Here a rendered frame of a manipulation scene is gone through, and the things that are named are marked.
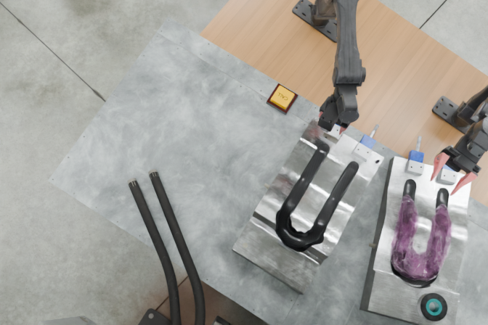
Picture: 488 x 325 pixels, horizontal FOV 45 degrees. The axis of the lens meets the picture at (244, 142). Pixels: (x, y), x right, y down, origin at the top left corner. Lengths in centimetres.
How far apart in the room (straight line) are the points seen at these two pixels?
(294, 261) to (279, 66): 67
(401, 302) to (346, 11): 87
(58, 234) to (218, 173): 109
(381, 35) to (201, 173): 81
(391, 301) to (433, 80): 79
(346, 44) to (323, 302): 81
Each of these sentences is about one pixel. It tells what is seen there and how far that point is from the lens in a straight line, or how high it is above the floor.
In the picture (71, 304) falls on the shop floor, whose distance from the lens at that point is 278.
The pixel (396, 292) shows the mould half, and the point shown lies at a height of 91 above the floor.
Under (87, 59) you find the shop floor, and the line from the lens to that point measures 300.
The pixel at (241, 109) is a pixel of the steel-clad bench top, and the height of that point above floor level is 80.
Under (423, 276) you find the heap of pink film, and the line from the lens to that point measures 191.
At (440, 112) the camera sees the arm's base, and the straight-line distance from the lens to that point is 213.
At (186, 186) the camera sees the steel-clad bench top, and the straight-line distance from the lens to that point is 194.
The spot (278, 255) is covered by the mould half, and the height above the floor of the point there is 86.
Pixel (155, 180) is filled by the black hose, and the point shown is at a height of 84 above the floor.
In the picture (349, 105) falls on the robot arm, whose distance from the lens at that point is 165.
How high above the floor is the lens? 270
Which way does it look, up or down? 75 degrees down
